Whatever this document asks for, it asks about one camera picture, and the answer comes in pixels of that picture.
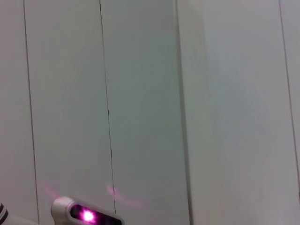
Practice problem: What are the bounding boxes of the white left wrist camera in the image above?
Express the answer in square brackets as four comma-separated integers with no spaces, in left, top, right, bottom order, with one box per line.
[51,196,125,225]

